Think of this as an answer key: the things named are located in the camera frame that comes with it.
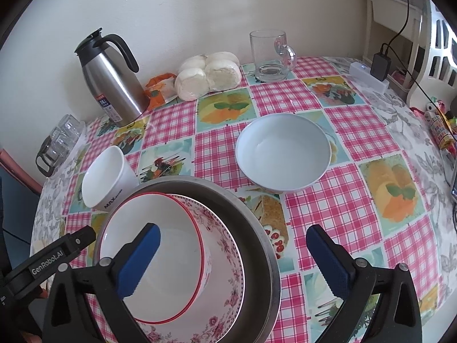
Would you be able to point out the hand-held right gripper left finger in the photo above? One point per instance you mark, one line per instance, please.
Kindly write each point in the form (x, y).
(139, 260)

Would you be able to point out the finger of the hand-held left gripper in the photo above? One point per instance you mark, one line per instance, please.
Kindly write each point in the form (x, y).
(46, 260)

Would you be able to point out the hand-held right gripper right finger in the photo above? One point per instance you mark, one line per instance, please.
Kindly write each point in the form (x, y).
(328, 260)

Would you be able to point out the white red-rimmed bowl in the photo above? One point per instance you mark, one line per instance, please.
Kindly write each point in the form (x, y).
(171, 228)

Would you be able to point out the stainless steel pan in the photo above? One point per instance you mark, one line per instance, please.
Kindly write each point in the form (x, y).
(257, 243)

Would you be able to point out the pink floral deep plate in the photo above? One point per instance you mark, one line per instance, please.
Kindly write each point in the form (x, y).
(225, 275)

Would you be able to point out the large white floral bowl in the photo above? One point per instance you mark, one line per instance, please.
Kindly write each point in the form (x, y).
(282, 153)

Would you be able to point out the pink checkered tablecloth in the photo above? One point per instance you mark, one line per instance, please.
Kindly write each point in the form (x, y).
(357, 207)

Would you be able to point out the white paper cup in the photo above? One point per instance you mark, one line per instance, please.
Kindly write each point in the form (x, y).
(107, 175)

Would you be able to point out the rack of small glasses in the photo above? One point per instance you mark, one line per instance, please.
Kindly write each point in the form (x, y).
(59, 139)

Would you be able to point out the smartphone in clear case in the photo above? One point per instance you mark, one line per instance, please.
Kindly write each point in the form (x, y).
(454, 185)

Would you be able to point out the orange snack packet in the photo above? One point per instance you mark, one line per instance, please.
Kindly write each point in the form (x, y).
(160, 93)

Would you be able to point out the colourful snack packet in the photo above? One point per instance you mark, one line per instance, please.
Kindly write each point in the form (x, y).
(439, 128)

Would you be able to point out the stainless steel thermos jug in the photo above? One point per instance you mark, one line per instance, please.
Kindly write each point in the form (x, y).
(114, 85)

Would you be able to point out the white power strip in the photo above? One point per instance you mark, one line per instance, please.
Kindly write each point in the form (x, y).
(360, 75)

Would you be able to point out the bag of white buns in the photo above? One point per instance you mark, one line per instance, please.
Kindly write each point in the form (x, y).
(214, 75)

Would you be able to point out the clear glass mug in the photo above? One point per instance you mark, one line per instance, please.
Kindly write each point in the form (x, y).
(266, 60)

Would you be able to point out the white wooden side table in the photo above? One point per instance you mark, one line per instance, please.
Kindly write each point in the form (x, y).
(371, 25)

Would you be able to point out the white plastic lattice chair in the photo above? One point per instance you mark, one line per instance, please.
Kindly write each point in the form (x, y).
(428, 43)

